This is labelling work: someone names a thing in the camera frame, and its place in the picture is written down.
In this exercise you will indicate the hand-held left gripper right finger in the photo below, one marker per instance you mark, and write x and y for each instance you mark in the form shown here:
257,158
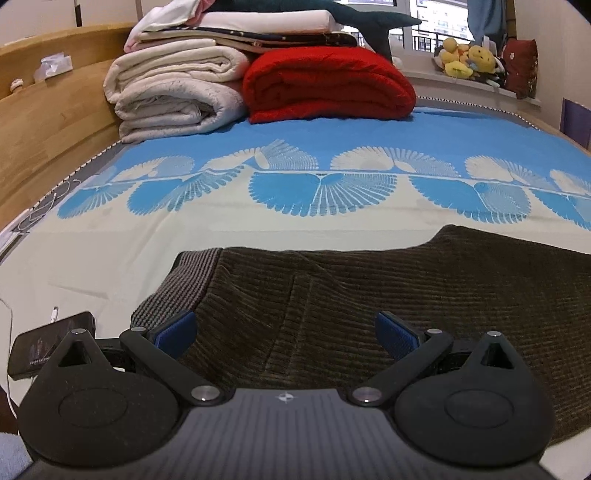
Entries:
396,334

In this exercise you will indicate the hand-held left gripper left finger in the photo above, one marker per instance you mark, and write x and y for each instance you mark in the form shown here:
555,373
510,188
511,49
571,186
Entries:
178,332

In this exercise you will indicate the black smartphone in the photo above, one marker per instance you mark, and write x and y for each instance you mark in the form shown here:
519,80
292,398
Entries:
41,344

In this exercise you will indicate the person's blue jeans leg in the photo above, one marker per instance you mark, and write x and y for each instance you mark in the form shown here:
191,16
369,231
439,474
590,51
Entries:
11,457

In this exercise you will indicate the blue white printed bed sheet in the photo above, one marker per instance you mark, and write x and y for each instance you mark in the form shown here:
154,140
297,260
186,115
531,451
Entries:
323,138

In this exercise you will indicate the white fleece folded quilt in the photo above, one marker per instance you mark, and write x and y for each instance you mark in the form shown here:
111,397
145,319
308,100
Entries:
171,110

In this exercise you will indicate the wooden headboard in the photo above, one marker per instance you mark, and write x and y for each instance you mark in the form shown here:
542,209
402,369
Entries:
46,129

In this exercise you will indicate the white window sill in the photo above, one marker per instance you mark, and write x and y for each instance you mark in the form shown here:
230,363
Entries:
461,86

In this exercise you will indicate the red folded blanket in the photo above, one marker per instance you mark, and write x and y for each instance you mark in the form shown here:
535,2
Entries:
328,85

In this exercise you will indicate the cream folded quilt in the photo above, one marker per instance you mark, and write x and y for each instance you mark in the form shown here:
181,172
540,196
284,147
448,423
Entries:
175,64

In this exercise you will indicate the dark striped plush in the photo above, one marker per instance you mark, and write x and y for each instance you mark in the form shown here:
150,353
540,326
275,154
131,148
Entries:
497,73

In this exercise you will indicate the yellow duck plush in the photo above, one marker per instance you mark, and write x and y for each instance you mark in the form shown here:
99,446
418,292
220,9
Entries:
453,57

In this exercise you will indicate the yellow bear plush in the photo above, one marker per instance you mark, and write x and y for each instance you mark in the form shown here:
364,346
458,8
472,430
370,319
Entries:
482,57

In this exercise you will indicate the tissue pack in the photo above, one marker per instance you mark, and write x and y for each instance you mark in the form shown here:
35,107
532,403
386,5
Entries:
55,66

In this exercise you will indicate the small round trinket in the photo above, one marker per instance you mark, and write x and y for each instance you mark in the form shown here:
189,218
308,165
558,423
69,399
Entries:
16,85

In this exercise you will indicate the red cushion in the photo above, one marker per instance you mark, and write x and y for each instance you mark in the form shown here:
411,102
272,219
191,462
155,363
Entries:
521,67

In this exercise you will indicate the white pink cloth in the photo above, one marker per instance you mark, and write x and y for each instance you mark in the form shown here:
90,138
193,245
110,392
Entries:
161,18

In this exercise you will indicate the blue shark plush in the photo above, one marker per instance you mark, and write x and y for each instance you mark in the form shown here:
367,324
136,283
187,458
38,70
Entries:
369,21

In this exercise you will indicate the window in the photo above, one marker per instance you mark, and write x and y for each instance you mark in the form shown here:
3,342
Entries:
438,18

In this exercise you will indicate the white pillow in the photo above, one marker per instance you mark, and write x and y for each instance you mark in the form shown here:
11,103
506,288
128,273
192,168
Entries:
268,21

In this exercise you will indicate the blue curtain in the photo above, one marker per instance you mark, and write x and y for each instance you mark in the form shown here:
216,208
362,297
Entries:
487,18

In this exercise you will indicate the white wardrobe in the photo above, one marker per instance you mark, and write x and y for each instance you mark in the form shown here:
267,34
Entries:
60,18

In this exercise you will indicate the wooden bed frame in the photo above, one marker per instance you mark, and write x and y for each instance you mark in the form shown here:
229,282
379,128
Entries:
558,129

